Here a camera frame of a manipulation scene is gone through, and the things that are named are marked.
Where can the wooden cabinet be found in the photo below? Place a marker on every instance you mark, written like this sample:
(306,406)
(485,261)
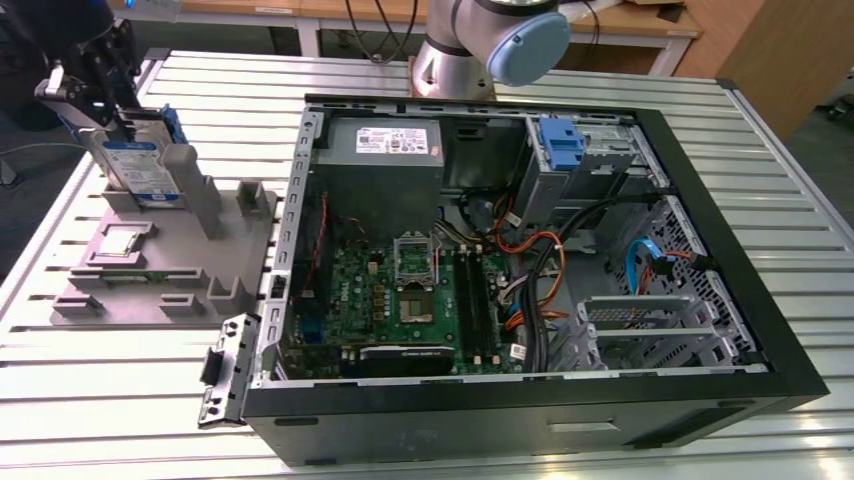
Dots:
(788,60)

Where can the black PC case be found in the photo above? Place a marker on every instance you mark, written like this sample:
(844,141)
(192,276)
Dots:
(468,425)

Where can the hard disk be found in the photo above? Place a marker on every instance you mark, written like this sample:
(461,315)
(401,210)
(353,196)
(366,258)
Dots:
(137,170)

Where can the grey power supply unit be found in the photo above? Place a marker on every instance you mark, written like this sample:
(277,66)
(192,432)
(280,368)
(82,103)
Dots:
(348,150)

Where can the metal card retainer bracket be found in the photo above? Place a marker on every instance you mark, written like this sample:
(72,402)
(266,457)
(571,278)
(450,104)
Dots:
(234,360)

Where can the metal optical drive cage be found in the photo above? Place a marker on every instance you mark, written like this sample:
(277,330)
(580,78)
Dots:
(561,190)

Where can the blue plastic drive latch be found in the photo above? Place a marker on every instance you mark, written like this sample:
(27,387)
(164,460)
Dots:
(561,145)

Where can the wooden desk white frame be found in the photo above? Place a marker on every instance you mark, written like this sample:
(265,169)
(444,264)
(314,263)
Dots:
(201,10)
(635,25)

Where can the CPU socket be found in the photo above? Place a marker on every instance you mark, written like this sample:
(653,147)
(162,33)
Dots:
(417,309)

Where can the green motherboard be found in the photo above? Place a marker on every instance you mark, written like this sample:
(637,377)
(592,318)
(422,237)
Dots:
(361,300)

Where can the grey parts rack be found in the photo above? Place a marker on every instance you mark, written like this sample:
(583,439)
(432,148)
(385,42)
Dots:
(174,280)

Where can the black graphics card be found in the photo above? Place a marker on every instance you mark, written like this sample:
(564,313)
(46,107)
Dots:
(401,357)

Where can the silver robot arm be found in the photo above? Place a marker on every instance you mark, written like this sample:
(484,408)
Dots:
(454,60)

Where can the green RAM stick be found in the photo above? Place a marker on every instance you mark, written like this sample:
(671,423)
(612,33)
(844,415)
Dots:
(157,276)

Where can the black office chair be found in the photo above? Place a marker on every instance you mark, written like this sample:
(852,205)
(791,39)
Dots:
(27,115)

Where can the metal disk bay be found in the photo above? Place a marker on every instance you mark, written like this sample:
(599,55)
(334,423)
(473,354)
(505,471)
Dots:
(635,302)

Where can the black chair base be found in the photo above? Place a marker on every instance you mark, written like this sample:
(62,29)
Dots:
(837,100)

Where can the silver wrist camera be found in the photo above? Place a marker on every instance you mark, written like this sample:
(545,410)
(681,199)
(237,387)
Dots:
(53,90)

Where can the white barcode tag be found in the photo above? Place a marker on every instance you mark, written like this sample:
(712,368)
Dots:
(519,351)

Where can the silver CPU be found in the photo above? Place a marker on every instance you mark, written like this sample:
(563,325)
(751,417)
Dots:
(121,242)

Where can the black RAM slot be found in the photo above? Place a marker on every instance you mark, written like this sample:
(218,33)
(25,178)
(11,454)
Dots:
(465,305)
(473,305)
(482,305)

